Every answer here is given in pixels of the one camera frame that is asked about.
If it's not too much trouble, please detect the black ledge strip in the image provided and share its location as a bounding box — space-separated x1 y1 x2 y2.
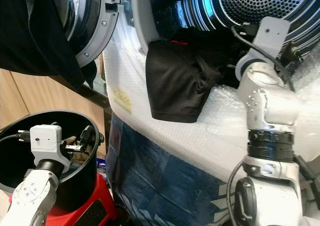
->
50 76 111 109

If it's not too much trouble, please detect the white front-load washing machine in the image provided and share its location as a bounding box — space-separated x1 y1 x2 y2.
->
102 0 320 226

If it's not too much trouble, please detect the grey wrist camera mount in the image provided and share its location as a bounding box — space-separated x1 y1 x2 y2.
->
30 124 71 171
250 17 292 66

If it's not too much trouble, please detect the light wooden cabinet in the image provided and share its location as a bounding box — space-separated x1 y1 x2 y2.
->
0 68 106 131

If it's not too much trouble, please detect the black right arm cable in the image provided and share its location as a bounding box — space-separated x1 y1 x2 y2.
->
230 26 297 91

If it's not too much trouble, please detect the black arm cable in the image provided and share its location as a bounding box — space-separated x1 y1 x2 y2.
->
230 26 297 91
0 131 32 142

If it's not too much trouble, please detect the red plastic stool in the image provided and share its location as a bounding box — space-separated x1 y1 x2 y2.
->
7 173 121 226

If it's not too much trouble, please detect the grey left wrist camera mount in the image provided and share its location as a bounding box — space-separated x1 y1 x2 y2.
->
30 124 71 171

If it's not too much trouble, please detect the black round laundry bucket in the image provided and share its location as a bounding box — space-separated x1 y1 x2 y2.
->
0 111 105 211

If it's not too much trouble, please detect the large black hanging garment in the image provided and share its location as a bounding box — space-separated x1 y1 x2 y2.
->
0 0 96 89

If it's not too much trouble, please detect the clear bubble wrap sheet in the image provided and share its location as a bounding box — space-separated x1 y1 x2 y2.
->
102 21 320 186

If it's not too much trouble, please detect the yellow rectangular sticker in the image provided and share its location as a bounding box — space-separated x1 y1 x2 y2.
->
112 87 133 114

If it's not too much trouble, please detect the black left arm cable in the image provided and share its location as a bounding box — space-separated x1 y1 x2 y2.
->
0 131 32 142

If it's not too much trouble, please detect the brown crumpled cloth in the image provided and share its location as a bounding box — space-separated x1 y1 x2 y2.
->
70 153 88 164

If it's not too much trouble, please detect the dark brown garment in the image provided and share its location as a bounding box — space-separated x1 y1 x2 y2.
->
145 38 243 124

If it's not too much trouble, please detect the round grey washer door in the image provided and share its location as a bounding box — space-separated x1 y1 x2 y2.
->
65 0 123 69

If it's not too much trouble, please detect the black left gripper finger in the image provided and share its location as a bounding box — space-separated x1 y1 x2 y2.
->
77 125 100 154

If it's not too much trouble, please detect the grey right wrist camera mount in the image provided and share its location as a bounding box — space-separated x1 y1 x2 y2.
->
250 17 292 66

